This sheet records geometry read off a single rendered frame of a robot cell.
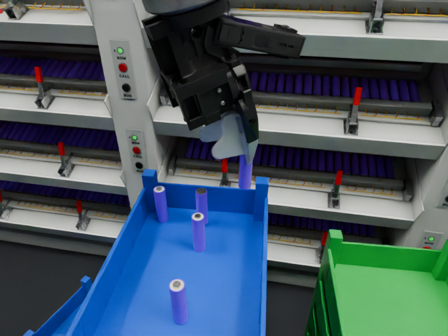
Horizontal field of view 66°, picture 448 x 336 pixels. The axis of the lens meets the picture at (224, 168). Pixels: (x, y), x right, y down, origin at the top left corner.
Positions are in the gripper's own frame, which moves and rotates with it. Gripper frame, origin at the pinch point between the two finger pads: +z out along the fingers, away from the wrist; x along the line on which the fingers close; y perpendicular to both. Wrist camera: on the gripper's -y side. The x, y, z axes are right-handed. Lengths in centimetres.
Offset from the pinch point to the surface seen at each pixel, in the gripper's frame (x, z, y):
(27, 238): -66, 45, 62
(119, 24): -36.2, -12.7, 6.9
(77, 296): -35, 48, 47
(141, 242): -3.2, 9.8, 19.2
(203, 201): -2.8, 7.4, 8.0
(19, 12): -50, -18, 24
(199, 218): 1.8, 5.7, 10.0
